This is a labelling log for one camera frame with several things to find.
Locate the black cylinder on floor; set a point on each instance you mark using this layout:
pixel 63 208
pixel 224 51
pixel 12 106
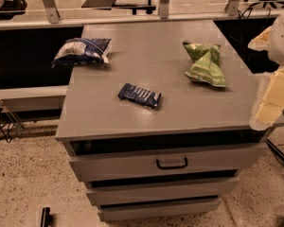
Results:
pixel 46 218

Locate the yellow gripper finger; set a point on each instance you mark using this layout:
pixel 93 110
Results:
pixel 269 104

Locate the green chip bag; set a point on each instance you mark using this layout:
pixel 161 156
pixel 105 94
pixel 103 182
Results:
pixel 205 65

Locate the grey metal rail frame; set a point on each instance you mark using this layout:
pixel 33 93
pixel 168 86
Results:
pixel 73 13

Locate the blue chip bag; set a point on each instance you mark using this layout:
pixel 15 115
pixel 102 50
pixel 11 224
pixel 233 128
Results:
pixel 80 51

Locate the grey drawer cabinet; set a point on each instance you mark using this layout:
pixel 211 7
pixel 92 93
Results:
pixel 113 143

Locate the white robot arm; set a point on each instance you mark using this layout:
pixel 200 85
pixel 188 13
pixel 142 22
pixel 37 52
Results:
pixel 271 39

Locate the blue rxbar blueberry wrapper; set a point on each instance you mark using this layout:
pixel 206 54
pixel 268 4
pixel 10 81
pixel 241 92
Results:
pixel 139 95

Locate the black drawer handle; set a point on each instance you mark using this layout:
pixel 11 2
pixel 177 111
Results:
pixel 171 164

